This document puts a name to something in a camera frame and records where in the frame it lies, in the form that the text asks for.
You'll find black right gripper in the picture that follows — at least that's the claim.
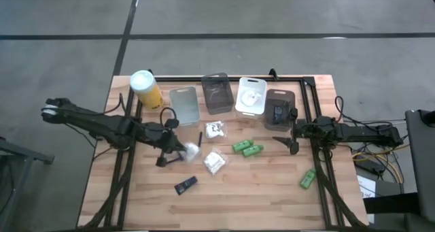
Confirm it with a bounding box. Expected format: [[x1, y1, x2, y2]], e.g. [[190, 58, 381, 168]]
[[273, 107, 328, 155]]

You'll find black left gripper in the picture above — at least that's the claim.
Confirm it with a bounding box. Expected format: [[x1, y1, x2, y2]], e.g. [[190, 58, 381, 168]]
[[146, 118, 188, 167]]

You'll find black toiletry tube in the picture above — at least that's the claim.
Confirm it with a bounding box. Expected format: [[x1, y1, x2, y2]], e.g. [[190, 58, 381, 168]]
[[273, 105, 285, 124]]

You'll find clear bag of cotton balls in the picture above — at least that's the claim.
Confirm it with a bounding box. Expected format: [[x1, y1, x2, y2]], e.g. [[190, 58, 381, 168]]
[[183, 142, 202, 163]]

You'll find green packets pair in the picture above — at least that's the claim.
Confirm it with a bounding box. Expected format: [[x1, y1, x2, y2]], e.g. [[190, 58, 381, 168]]
[[241, 144, 264, 158]]

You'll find dark blue toiletry tube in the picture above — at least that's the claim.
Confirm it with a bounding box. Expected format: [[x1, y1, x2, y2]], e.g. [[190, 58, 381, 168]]
[[173, 176, 198, 196]]

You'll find clear bag of cotton swabs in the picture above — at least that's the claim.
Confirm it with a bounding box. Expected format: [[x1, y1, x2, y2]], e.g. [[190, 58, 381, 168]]
[[205, 120, 228, 139]]

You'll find white cotton bag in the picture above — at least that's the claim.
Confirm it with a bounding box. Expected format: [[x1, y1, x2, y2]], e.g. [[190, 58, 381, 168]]
[[240, 90, 263, 107]]

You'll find clear bag of cotton pads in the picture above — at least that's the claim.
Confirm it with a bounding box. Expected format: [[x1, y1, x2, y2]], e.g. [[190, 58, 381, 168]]
[[203, 148, 228, 176]]

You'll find green travel bottle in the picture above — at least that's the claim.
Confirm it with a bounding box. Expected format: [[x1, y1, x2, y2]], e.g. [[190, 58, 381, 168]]
[[232, 139, 255, 154]]

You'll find green packet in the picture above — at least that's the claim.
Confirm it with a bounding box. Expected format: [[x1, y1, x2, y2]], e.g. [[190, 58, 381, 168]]
[[299, 168, 317, 190]]

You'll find brown translucent plastic bin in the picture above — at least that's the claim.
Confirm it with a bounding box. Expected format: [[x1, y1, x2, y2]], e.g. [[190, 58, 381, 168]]
[[264, 88, 296, 133]]

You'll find frosted translucent plastic bin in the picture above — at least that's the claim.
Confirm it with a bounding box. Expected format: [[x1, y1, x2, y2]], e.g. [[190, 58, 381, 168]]
[[169, 86, 201, 127]]

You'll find white plastic bin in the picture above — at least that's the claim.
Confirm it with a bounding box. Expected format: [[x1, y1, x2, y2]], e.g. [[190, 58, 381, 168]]
[[234, 76, 268, 120]]

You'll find yellow canister with white lid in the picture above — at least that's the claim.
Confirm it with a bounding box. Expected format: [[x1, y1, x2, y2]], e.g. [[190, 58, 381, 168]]
[[129, 69, 165, 112]]

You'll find smoked dark transparent bin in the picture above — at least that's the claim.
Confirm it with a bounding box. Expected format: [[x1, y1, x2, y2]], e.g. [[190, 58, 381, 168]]
[[201, 72, 235, 116]]

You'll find black power brick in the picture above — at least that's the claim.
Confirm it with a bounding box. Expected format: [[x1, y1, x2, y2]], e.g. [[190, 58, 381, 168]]
[[353, 154, 385, 174]]

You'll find white paper sheet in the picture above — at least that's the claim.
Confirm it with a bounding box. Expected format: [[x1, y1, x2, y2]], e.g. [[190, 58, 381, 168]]
[[356, 175, 377, 199]]

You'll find dark grey equipment case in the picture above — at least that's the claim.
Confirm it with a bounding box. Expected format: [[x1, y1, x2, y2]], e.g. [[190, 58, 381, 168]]
[[404, 108, 435, 225]]

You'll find grey metal cart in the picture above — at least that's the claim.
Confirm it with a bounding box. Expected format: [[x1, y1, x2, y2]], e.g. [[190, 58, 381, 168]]
[[0, 135, 55, 226]]

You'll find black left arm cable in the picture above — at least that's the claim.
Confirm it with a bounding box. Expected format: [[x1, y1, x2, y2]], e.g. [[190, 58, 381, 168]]
[[159, 107, 180, 124]]

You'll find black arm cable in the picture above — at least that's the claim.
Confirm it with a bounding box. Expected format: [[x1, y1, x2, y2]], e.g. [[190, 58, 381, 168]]
[[159, 107, 180, 124], [334, 95, 392, 127]]

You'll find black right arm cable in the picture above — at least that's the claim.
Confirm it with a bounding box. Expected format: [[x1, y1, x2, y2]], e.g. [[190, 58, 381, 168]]
[[334, 95, 392, 127]]

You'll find black aluminium frame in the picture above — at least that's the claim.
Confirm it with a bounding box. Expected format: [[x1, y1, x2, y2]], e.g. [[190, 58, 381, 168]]
[[81, 76, 370, 231]]

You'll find yellow cable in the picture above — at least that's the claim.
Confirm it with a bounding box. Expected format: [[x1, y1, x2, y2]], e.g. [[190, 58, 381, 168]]
[[351, 145, 411, 185]]

